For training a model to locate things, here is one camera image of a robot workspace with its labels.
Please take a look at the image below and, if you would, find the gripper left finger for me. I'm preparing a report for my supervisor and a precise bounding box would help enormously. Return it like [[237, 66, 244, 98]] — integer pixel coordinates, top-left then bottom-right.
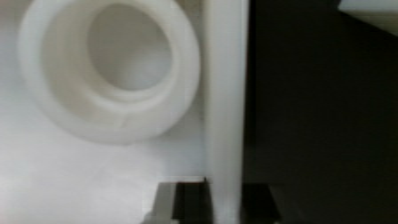
[[141, 182, 211, 224]]

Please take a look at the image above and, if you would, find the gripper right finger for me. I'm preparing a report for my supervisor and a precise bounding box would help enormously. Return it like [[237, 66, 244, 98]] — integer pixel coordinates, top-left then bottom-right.
[[241, 183, 280, 224]]

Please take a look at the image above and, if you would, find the white square table top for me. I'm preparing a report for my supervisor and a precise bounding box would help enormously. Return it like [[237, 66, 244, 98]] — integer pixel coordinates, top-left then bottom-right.
[[0, 0, 248, 224]]

